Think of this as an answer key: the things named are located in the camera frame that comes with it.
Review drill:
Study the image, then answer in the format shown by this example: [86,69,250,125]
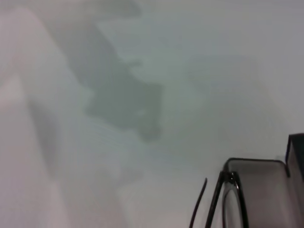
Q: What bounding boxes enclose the black oval-lens glasses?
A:
[189,170,250,228]

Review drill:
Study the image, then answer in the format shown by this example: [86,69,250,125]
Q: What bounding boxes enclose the black hard glasses case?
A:
[223,133,304,228]

